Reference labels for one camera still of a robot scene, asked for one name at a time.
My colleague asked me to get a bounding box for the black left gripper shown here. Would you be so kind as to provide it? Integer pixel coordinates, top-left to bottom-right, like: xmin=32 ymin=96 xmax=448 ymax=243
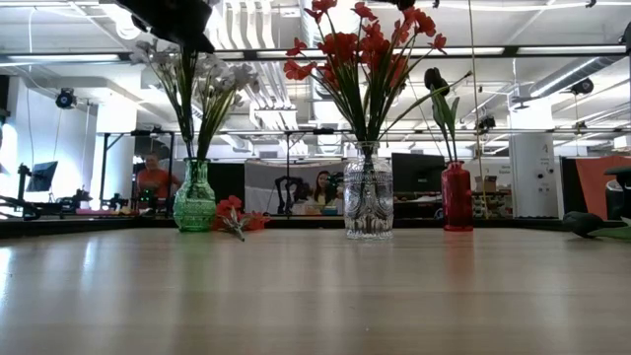
xmin=115 ymin=0 xmax=217 ymax=54

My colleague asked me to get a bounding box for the red flower bunch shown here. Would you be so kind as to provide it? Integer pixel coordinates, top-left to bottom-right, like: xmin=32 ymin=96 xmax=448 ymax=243
xmin=211 ymin=194 xmax=271 ymax=243
xmin=283 ymin=0 xmax=361 ymax=144
xmin=344 ymin=0 xmax=473 ymax=144

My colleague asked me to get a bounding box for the red glass bottle vase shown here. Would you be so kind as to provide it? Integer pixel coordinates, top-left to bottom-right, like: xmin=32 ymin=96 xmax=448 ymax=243
xmin=440 ymin=160 xmax=475 ymax=233

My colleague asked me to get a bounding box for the green glass vase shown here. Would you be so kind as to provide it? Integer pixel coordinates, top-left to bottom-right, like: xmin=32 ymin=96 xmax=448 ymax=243
xmin=172 ymin=157 xmax=217 ymax=234

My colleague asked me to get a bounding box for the clear glass vase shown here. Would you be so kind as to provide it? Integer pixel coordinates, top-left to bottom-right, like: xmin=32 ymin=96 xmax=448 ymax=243
xmin=342 ymin=141 xmax=395 ymax=242

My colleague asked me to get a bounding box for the fluorescent ceiling light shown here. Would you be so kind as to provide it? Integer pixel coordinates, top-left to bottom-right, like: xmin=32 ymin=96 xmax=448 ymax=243
xmin=443 ymin=46 xmax=506 ymax=56
xmin=516 ymin=44 xmax=628 ymax=55
xmin=7 ymin=52 xmax=121 ymax=63

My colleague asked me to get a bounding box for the black metal rack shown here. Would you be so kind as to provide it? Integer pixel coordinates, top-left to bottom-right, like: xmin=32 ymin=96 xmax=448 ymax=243
xmin=98 ymin=128 xmax=177 ymax=211

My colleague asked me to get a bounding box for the seated person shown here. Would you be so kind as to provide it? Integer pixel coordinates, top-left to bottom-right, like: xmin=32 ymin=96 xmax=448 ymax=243
xmin=310 ymin=170 xmax=345 ymax=214
xmin=135 ymin=152 xmax=182 ymax=208

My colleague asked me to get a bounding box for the black display screen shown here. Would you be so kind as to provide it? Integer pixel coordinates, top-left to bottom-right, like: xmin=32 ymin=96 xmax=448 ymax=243
xmin=390 ymin=152 xmax=446 ymax=194

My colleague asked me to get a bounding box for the cardboard box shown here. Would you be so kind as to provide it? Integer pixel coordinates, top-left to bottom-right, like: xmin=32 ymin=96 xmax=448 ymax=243
xmin=474 ymin=175 xmax=500 ymax=194

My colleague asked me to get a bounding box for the tilted computer monitor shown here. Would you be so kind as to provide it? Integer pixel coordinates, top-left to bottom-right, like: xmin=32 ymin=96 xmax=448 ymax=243
xmin=25 ymin=160 xmax=59 ymax=193

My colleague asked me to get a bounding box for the white pillar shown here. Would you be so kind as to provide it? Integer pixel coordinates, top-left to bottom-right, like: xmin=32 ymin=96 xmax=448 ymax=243
xmin=508 ymin=132 xmax=562 ymax=219

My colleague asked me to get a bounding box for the orange partition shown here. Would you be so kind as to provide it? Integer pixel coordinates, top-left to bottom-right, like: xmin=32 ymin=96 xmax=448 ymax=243
xmin=573 ymin=156 xmax=631 ymax=222

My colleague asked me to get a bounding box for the green leafy stem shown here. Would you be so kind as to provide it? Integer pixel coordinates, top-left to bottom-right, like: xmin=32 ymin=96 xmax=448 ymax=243
xmin=561 ymin=210 xmax=631 ymax=242

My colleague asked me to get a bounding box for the black office chair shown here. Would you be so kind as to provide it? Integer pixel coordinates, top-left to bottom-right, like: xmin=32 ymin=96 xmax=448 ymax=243
xmin=602 ymin=166 xmax=631 ymax=222

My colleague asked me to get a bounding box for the yellow hanging cord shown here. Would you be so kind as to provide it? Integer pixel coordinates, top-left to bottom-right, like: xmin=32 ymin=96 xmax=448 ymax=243
xmin=466 ymin=0 xmax=490 ymax=218

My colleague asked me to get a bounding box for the silver air duct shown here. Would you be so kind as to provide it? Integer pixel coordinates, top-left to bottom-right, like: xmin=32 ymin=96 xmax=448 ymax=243
xmin=528 ymin=55 xmax=620 ymax=99

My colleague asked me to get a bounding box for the black metal table frame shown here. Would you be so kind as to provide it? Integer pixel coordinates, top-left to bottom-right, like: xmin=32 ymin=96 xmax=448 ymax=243
xmin=0 ymin=211 xmax=568 ymax=241

